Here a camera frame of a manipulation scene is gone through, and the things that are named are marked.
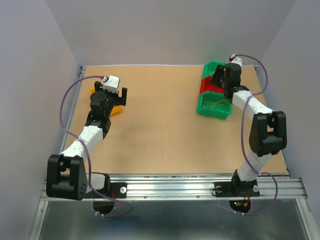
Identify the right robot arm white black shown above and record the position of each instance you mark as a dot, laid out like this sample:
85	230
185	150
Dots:
267	137

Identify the aluminium mounting rail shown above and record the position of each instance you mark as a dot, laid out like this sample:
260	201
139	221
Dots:
201	187

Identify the red plastic bin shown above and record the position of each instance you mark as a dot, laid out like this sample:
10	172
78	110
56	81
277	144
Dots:
207	86

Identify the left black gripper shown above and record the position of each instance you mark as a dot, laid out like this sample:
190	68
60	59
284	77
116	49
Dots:
119	101

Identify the yellow plastic bin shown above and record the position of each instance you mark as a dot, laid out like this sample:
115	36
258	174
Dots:
116	109

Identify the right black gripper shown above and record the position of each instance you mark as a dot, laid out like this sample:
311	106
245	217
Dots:
219	71

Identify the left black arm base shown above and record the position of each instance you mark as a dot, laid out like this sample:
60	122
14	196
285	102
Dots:
114	192

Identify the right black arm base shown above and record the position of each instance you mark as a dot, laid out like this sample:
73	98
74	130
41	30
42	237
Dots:
227	189

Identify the near green plastic bin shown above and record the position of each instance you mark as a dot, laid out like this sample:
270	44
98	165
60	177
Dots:
215	105

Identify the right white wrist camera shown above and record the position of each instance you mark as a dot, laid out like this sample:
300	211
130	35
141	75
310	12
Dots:
235	59

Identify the far green plastic bin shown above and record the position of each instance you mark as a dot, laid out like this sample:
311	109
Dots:
210	67

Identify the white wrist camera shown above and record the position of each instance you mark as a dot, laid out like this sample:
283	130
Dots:
111	84
235	59

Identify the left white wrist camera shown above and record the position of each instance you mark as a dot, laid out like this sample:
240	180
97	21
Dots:
111	84

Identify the green plastic bin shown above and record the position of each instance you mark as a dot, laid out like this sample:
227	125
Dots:
210	67
215	105

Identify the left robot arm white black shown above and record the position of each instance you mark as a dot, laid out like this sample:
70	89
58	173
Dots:
67	177

